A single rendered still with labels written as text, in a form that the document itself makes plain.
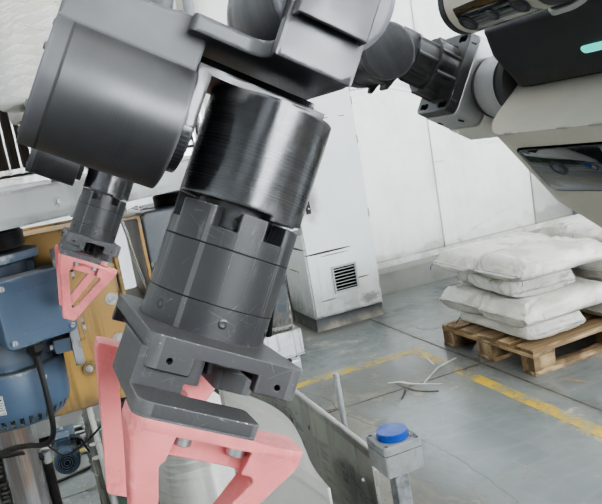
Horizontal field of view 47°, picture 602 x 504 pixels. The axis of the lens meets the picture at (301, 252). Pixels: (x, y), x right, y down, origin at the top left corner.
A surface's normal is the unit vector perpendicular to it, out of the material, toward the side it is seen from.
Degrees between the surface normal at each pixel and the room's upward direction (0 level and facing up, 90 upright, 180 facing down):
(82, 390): 90
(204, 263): 75
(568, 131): 130
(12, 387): 91
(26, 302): 90
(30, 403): 91
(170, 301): 69
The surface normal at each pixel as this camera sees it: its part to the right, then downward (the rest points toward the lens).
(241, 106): -0.29, -0.12
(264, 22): -0.84, 0.47
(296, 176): 0.66, 0.19
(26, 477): 0.36, 0.09
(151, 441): 0.23, 0.43
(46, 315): 0.71, -0.01
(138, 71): 0.45, -0.30
